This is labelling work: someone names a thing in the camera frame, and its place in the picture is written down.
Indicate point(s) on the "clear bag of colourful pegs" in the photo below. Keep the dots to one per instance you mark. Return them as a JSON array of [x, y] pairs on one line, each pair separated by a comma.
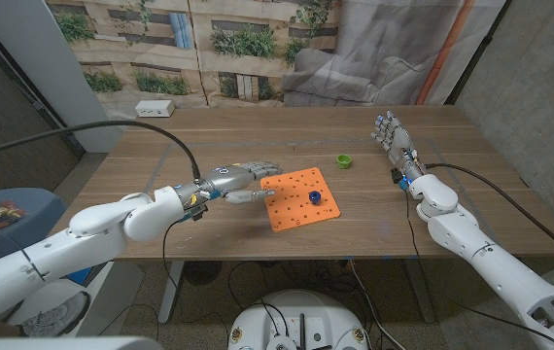
[[2, 216]]

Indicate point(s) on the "black round floor fan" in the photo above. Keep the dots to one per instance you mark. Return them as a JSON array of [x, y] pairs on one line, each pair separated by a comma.
[[201, 272]]

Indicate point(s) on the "white metal table leg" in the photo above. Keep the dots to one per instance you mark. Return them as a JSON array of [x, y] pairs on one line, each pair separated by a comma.
[[170, 291], [420, 291]]

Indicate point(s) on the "printed fabric backdrop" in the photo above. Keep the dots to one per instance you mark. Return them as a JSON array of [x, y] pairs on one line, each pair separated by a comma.
[[355, 48]]

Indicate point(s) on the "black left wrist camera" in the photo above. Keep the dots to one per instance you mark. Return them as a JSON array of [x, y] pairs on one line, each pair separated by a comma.
[[199, 212]]

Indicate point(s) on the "grey sneaker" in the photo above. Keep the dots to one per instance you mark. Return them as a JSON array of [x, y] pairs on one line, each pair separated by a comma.
[[56, 316]]

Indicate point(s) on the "white power strip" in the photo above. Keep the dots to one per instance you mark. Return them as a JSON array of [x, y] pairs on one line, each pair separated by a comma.
[[154, 108]]

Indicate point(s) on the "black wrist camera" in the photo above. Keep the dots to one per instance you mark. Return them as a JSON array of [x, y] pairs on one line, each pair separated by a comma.
[[397, 176], [199, 212]]

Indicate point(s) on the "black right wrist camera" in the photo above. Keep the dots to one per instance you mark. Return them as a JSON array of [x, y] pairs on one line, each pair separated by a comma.
[[397, 176]]

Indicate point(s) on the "blue upholstered stool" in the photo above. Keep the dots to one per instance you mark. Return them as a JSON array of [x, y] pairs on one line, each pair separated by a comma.
[[39, 214]]

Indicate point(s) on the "white robot torso edge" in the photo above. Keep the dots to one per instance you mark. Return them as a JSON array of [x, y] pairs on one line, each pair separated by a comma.
[[63, 344]]

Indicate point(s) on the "blue peg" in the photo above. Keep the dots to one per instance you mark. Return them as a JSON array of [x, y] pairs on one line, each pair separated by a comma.
[[315, 197]]

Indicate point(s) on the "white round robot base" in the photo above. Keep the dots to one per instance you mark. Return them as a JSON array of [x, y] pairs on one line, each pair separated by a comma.
[[296, 316]]

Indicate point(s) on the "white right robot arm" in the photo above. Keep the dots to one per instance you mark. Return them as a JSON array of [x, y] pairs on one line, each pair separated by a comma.
[[476, 243]]

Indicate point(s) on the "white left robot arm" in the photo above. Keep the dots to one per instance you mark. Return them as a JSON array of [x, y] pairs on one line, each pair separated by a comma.
[[87, 233]]

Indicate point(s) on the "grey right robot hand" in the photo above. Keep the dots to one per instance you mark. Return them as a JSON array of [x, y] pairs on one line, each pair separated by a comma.
[[396, 138]]

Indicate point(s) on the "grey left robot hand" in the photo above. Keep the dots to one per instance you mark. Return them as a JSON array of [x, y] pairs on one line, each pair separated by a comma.
[[231, 177]]

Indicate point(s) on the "orange peg board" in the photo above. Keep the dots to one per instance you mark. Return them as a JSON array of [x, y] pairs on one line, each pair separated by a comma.
[[291, 209]]

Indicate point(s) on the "grey partition panel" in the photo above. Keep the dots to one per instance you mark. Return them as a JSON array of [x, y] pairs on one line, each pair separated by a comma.
[[53, 73]]

